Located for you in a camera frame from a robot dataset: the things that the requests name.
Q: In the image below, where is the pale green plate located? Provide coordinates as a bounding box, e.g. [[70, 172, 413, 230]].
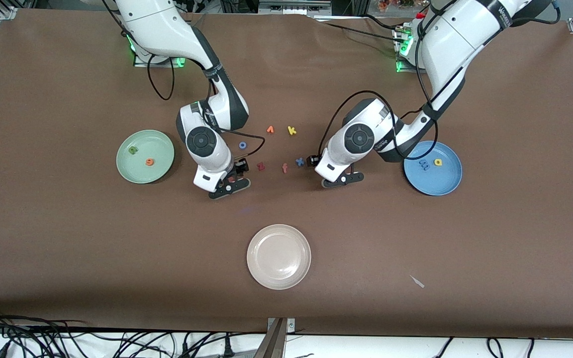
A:
[[116, 130, 175, 184]]

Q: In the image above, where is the beige plate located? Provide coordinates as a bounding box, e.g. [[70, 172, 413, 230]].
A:
[[247, 224, 312, 290]]

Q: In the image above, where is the blue plate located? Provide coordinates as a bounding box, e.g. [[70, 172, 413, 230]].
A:
[[403, 141, 463, 196]]

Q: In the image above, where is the grey metal background device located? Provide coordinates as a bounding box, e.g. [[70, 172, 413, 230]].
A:
[[258, 0, 333, 16]]

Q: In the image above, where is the brown table cover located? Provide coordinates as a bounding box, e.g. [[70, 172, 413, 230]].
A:
[[0, 7, 573, 339]]

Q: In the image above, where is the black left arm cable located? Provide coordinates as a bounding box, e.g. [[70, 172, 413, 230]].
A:
[[319, 89, 439, 162]]

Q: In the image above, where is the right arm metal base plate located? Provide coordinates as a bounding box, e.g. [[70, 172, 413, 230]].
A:
[[133, 50, 188, 68]]

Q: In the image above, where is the black cable on table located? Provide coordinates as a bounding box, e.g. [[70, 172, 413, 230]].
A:
[[309, 14, 409, 44]]

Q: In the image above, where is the metal table edge bracket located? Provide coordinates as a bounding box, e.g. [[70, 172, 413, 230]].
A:
[[254, 317, 296, 358]]

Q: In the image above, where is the black cable tangle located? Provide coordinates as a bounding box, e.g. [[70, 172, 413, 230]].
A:
[[0, 306, 267, 358]]

